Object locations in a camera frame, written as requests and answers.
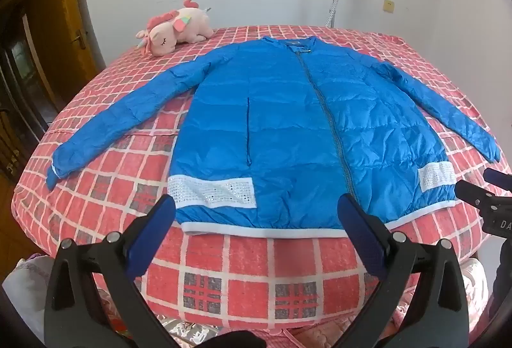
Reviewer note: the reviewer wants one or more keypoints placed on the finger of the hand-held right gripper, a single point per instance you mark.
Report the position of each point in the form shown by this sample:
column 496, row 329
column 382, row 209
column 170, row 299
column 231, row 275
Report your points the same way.
column 498, row 177
column 474, row 194

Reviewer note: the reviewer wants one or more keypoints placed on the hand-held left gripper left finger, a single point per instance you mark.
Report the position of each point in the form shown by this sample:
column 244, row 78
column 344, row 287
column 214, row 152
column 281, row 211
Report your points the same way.
column 154, row 225

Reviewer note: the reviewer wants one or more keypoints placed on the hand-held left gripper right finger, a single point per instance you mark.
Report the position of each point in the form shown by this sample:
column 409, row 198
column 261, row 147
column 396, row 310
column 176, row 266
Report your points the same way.
column 360, row 237

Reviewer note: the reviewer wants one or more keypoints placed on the blue puffer jacket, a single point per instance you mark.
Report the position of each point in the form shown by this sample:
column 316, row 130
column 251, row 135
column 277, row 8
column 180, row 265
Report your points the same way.
column 288, row 124

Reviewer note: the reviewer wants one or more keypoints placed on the red plaid bed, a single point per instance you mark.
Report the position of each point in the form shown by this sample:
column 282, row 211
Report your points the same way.
column 248, row 268

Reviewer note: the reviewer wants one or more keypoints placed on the pink floral quilt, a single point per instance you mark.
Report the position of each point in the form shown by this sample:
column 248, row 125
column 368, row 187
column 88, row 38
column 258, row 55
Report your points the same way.
column 24, row 276

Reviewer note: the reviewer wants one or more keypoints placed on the pink unicorn plush toy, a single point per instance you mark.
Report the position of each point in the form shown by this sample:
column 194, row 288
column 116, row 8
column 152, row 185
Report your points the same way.
column 176, row 30

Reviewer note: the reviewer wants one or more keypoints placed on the wooden door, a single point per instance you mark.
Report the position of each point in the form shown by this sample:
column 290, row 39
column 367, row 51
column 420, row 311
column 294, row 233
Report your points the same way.
column 48, row 24

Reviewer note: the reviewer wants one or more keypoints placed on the yellow wall socket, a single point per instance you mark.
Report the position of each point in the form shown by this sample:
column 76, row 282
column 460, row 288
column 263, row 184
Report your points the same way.
column 388, row 5

